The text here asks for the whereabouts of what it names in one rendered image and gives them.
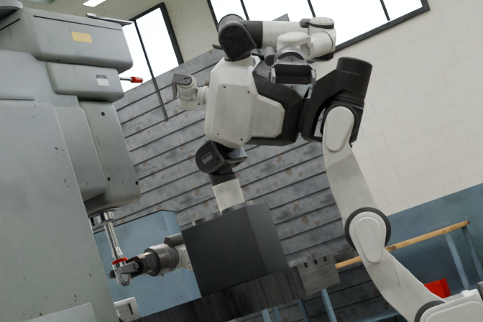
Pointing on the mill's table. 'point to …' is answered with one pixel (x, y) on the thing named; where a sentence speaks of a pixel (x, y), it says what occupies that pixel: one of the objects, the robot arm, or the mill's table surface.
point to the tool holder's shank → (113, 241)
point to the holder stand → (233, 247)
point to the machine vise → (127, 310)
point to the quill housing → (111, 158)
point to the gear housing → (85, 82)
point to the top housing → (66, 39)
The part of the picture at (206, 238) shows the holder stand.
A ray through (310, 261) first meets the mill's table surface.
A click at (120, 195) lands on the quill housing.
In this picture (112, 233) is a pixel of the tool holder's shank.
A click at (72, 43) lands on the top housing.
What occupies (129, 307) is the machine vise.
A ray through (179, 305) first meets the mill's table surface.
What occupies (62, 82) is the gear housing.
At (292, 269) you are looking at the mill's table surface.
